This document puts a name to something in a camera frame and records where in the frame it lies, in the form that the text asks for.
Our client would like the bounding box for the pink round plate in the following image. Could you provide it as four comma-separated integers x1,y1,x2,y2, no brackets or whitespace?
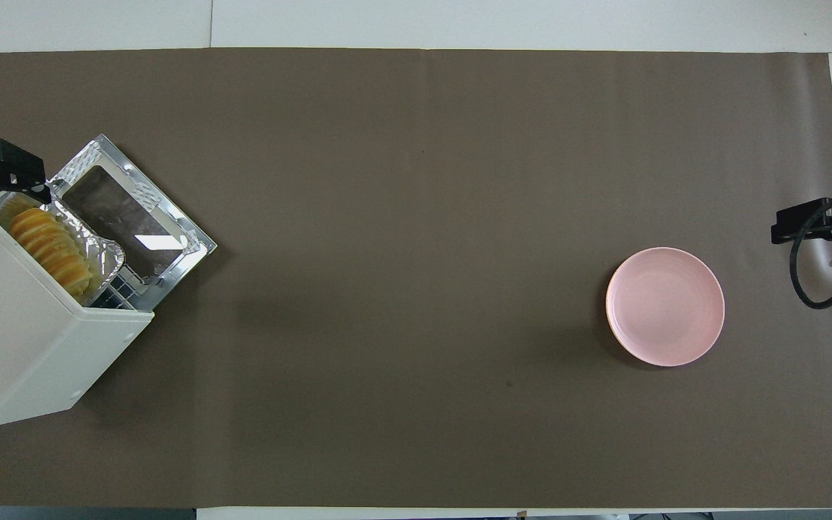
606,247,726,367

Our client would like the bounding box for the cream toaster oven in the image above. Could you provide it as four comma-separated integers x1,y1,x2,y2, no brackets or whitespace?
0,191,155,430

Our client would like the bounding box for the glass oven door metal frame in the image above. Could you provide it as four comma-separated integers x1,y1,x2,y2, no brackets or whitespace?
48,134,218,291

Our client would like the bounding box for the aluminium foil tray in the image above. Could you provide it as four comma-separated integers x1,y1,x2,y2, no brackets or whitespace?
0,191,126,301

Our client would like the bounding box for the sliced yellow bread loaf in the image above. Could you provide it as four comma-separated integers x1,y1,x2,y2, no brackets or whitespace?
10,208,93,297

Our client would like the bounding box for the oven wire rack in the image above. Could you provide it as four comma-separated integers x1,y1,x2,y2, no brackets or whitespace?
90,266,153,311

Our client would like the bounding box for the brown paper table mat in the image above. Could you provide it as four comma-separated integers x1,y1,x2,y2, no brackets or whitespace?
0,48,832,508

